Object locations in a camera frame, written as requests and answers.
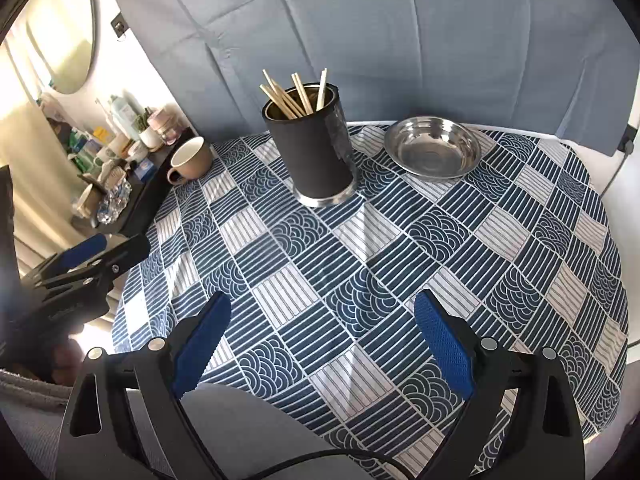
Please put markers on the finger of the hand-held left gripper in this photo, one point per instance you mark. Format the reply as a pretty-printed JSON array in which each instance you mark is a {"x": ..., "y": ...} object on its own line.
[
  {"x": 82, "y": 252},
  {"x": 122, "y": 257}
]

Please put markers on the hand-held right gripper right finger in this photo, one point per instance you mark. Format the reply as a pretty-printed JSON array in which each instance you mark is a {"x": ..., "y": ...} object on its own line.
[{"x": 445, "y": 345}]

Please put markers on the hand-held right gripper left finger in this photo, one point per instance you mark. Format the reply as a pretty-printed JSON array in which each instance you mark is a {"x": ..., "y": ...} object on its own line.
[{"x": 200, "y": 347}]

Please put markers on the black cylindrical utensil holder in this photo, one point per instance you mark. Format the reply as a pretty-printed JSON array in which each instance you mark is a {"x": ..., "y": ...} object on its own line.
[{"x": 315, "y": 160}]

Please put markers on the group of wooden chopsticks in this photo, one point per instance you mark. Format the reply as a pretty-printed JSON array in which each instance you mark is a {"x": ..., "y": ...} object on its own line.
[{"x": 292, "y": 102}]

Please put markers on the person's left hand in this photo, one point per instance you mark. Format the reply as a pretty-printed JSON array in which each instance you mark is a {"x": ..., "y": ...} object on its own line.
[{"x": 65, "y": 362}]

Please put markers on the crystal glass dish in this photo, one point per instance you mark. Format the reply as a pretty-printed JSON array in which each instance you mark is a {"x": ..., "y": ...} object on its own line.
[{"x": 115, "y": 205}]

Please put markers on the black side shelf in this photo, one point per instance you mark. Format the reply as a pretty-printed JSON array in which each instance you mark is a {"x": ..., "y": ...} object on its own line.
[{"x": 150, "y": 195}]

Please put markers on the clutter of toiletry packets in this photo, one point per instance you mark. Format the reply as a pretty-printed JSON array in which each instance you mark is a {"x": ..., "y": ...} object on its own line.
[{"x": 95, "y": 150}]

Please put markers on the beige curtain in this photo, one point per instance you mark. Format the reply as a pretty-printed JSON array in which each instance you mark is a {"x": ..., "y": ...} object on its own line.
[{"x": 25, "y": 160}]

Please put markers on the blue white patterned tablecloth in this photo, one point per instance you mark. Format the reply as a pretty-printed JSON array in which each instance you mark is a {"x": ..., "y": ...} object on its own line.
[{"x": 400, "y": 240}]

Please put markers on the beige ceramic mug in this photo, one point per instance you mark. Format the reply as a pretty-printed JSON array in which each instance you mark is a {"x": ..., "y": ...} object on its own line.
[{"x": 192, "y": 162}]

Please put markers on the small plant in white pot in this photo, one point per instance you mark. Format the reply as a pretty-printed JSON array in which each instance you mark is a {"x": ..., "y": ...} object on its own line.
[{"x": 149, "y": 135}]

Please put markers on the pink glass jar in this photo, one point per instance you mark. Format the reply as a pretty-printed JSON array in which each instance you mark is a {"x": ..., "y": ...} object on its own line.
[{"x": 165, "y": 127}]

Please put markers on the white lotion bottle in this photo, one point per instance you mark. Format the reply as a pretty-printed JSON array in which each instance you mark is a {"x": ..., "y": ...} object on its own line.
[{"x": 121, "y": 115}]

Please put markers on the stainless steel bowl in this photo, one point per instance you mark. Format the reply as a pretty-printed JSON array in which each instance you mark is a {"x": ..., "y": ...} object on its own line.
[{"x": 432, "y": 147}]

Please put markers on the grey-blue cloth backdrop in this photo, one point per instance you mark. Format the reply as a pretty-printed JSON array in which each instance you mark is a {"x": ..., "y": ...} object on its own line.
[{"x": 375, "y": 35}]

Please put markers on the round wall mirror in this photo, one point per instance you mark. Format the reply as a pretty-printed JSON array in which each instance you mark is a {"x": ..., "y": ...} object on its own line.
[{"x": 62, "y": 25}]

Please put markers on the wall power outlet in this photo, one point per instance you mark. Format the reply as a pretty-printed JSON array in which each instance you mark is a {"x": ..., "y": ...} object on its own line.
[{"x": 628, "y": 141}]

